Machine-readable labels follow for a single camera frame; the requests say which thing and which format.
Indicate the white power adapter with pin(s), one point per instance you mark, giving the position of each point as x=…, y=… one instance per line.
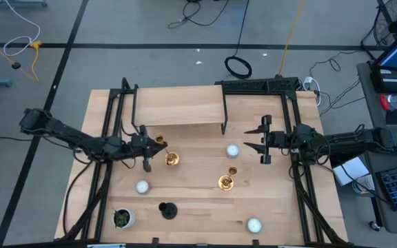
x=308, y=81

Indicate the black label printer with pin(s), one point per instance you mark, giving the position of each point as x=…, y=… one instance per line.
x=389, y=84

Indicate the brass candlestick holder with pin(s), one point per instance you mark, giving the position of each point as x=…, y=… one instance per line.
x=226, y=183
x=172, y=158

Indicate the black aluminium table frame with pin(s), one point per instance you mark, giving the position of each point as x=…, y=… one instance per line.
x=246, y=87

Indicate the white cardboard box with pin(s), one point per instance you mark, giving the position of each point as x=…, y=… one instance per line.
x=350, y=170

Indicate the black floor fan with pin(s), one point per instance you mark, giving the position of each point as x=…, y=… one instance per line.
x=396, y=24

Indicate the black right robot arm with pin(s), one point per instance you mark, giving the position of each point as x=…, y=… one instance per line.
x=350, y=144

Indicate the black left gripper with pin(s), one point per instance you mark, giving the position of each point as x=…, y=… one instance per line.
x=146, y=163

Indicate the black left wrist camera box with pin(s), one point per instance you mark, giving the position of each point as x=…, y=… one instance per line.
x=137, y=140

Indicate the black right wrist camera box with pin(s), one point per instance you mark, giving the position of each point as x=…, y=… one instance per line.
x=280, y=139

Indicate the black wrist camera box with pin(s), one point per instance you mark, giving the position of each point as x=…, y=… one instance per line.
x=280, y=139
x=137, y=140

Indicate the white and blue roll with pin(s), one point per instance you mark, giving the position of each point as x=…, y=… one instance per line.
x=362, y=187

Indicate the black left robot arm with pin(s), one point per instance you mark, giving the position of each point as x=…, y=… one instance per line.
x=64, y=132

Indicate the black candlestick holder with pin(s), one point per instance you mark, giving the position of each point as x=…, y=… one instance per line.
x=169, y=211

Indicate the small plant in white pot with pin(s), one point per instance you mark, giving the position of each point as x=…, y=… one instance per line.
x=127, y=220

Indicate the grey side desk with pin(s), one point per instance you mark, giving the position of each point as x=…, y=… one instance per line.
x=369, y=103

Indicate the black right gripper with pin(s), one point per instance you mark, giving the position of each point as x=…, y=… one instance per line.
x=266, y=156

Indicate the wooden shelf with black legs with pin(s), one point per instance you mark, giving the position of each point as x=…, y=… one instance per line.
x=178, y=105

